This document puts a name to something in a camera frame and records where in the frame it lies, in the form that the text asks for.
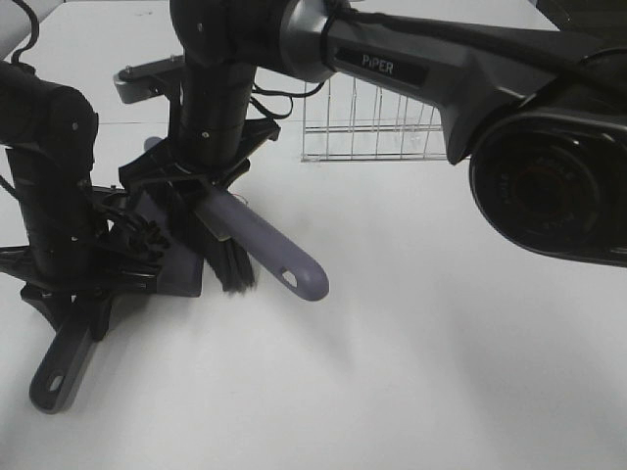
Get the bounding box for chrome wire dish rack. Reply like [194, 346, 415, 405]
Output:
[301, 76, 446, 162]

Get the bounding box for grey plastic dustpan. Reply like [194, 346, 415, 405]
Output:
[22, 192, 203, 414]

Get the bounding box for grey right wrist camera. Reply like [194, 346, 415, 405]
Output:
[113, 55, 184, 104]

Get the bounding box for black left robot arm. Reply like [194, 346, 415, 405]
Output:
[1, 1, 169, 341]

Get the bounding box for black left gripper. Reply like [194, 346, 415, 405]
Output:
[7, 148, 161, 342]

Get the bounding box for grey hand brush black bristles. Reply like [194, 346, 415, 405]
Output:
[144, 136, 330, 304]

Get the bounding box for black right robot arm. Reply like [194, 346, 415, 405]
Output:
[119, 1, 626, 266]

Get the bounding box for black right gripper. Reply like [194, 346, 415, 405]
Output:
[119, 63, 281, 194]

